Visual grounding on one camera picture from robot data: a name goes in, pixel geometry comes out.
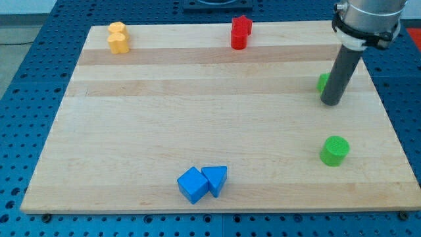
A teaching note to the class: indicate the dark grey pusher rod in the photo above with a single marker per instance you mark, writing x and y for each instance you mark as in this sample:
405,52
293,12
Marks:
340,75

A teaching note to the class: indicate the wooden board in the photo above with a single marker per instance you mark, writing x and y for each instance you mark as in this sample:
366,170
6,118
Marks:
129,125

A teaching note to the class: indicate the yellow hexagon block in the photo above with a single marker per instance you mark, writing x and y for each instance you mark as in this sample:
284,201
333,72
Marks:
118,27

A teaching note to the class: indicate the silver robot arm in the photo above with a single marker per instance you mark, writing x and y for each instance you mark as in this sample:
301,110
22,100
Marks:
371,16

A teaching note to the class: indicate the green star block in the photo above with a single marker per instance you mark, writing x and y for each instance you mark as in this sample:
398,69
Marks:
322,81

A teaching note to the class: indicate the red star block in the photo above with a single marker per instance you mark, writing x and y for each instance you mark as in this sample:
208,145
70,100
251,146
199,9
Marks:
243,22

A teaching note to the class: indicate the blue triangle block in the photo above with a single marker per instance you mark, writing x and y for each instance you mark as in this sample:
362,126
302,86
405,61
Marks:
216,177

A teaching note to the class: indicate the green cylinder block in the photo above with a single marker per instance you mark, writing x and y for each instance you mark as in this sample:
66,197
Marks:
334,151

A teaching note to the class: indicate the blue cube block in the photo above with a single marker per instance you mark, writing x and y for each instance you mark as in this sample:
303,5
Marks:
193,185

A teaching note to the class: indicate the yellow heart block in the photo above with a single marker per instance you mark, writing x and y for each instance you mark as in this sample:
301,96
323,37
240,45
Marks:
118,43

